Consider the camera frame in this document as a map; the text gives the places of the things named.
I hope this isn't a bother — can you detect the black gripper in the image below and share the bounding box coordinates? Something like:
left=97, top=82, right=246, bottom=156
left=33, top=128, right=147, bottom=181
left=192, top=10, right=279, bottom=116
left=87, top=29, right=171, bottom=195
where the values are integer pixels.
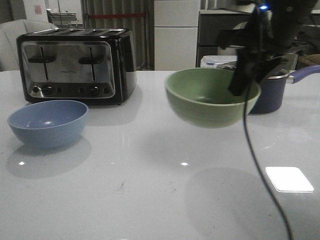
left=216, top=23, right=302, bottom=96

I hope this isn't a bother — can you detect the green bowl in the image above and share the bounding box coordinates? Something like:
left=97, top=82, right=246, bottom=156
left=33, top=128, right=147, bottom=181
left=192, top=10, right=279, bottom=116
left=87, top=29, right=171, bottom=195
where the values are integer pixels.
left=165, top=67, right=261, bottom=129

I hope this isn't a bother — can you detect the blue bowl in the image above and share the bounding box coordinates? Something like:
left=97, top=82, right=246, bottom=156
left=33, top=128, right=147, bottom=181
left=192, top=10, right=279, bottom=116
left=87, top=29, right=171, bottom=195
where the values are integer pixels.
left=7, top=100, right=89, bottom=149

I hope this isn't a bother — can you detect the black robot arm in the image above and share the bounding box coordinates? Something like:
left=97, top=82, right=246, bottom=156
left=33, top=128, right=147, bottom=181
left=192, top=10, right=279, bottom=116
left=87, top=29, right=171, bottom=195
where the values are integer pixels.
left=216, top=0, right=317, bottom=95

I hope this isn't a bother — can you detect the dark blue saucepan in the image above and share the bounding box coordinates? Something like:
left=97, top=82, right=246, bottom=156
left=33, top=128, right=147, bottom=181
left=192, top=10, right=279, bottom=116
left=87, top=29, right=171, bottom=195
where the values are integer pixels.
left=249, top=65, right=320, bottom=115

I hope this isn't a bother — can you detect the clear plastic food container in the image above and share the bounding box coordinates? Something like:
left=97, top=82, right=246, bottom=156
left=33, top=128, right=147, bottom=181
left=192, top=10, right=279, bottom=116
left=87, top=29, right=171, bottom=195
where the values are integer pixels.
left=200, top=55, right=237, bottom=68

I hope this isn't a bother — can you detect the brown cushion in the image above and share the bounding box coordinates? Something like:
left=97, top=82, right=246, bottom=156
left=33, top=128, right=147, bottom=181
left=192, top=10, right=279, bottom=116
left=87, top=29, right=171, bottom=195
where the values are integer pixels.
left=298, top=53, right=320, bottom=66

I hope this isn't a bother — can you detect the dark counter unit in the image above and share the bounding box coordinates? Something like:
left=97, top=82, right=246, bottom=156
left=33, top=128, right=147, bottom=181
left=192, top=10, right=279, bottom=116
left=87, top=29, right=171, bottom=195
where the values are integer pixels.
left=195, top=10, right=250, bottom=67

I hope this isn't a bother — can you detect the white drawer cabinet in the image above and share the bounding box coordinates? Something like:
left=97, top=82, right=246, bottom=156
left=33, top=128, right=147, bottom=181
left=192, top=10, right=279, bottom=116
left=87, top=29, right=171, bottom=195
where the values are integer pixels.
left=154, top=0, right=201, bottom=71

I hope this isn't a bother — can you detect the black chrome toaster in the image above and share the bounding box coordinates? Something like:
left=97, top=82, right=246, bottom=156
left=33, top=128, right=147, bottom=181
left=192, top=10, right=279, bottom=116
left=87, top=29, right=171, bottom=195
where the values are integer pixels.
left=16, top=28, right=137, bottom=105

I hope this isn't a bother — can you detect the white armchair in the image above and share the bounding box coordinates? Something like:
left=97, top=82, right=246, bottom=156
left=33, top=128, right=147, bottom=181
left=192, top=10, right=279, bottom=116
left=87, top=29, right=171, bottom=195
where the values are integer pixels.
left=0, top=19, right=56, bottom=72

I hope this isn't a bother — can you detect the black cable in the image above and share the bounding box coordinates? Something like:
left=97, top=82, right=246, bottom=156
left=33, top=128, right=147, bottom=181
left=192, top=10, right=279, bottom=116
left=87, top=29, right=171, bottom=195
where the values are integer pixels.
left=242, top=7, right=293, bottom=240

